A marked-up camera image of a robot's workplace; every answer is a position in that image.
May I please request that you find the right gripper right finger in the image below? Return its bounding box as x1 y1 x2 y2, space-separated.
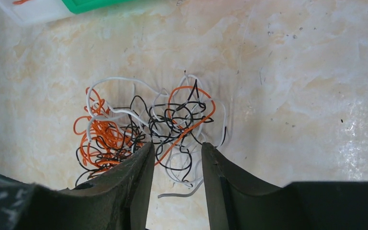
201 142 368 230

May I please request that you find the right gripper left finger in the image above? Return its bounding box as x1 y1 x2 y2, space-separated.
0 142 155 230

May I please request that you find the cable pile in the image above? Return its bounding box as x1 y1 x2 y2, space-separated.
73 73 229 199

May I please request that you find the green plastic bin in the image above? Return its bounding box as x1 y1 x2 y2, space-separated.
62 0 129 14

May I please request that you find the white plastic bin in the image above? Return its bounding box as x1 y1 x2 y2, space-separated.
0 0 74 26

